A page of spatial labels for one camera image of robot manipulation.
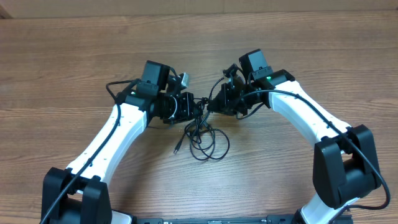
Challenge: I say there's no black USB cable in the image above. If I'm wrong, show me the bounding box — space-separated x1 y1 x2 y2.
173 96 231 161

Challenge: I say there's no cardboard backdrop panel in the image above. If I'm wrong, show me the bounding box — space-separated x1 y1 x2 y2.
1 0 397 19

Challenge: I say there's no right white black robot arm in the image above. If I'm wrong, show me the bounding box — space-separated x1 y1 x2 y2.
208 49 386 223

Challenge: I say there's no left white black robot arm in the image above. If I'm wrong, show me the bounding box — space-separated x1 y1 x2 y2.
40 60 198 224

